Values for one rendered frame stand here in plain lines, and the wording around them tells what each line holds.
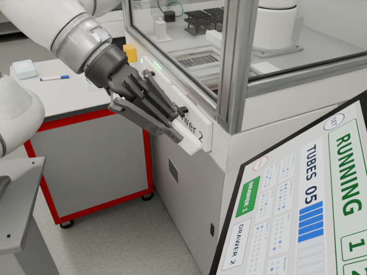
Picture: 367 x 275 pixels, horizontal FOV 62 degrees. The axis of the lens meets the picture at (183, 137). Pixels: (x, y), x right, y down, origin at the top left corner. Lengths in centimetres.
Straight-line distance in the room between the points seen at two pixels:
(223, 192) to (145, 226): 88
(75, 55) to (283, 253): 42
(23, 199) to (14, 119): 23
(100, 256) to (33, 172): 80
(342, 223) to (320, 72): 61
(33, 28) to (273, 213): 47
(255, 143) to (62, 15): 64
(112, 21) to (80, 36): 152
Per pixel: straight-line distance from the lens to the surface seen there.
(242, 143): 91
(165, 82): 118
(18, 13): 55
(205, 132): 95
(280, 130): 98
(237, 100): 80
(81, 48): 52
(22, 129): 101
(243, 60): 76
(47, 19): 53
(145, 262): 170
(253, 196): 60
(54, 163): 155
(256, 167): 67
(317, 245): 43
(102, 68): 52
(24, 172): 110
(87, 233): 186
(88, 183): 167
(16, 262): 109
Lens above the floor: 145
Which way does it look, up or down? 37 degrees down
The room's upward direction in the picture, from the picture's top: straight up
